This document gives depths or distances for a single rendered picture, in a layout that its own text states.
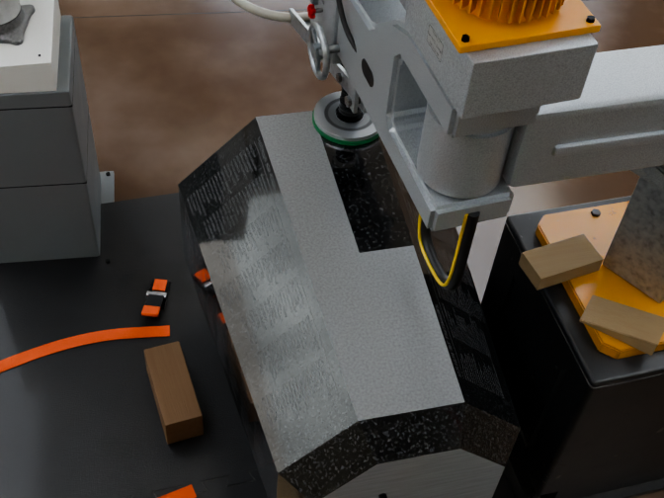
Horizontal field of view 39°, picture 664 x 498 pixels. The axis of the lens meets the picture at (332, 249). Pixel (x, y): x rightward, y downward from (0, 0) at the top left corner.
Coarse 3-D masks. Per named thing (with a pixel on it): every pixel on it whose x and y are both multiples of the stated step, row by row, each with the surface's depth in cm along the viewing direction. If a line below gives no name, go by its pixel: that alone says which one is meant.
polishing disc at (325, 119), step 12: (324, 96) 287; (336, 96) 287; (324, 108) 283; (336, 108) 283; (324, 120) 280; (336, 120) 280; (324, 132) 278; (336, 132) 276; (348, 132) 277; (360, 132) 277; (372, 132) 277
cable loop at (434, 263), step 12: (420, 216) 236; (468, 216) 208; (420, 228) 239; (468, 228) 211; (420, 240) 240; (468, 240) 214; (432, 252) 238; (456, 252) 218; (468, 252) 217; (432, 264) 237; (456, 264) 221; (444, 276) 233; (456, 276) 224; (444, 288) 231
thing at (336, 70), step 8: (296, 16) 295; (296, 24) 296; (304, 24) 290; (304, 32) 289; (304, 40) 291; (336, 64) 264; (336, 72) 266; (344, 72) 259; (344, 80) 260; (344, 88) 261; (360, 104) 251
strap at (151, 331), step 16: (80, 336) 327; (96, 336) 328; (112, 336) 328; (128, 336) 328; (144, 336) 329; (160, 336) 329; (32, 352) 322; (48, 352) 322; (0, 368) 317; (176, 496) 291; (192, 496) 291
